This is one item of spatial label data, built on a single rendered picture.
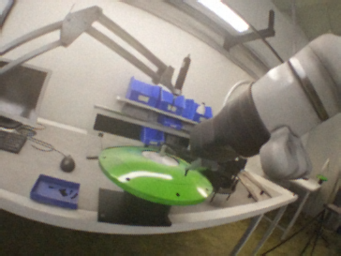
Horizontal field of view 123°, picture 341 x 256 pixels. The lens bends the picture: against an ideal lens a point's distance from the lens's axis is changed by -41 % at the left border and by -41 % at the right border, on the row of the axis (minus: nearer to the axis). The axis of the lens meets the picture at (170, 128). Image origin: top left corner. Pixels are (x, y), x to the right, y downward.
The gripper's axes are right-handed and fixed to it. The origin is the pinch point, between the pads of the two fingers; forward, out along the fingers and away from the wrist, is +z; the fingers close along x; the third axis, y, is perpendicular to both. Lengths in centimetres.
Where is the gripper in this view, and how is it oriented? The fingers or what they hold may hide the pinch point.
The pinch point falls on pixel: (186, 170)
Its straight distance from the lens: 29.4
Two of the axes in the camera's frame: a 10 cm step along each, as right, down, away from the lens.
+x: -8.9, -2.6, -3.7
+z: -4.5, 4.0, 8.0
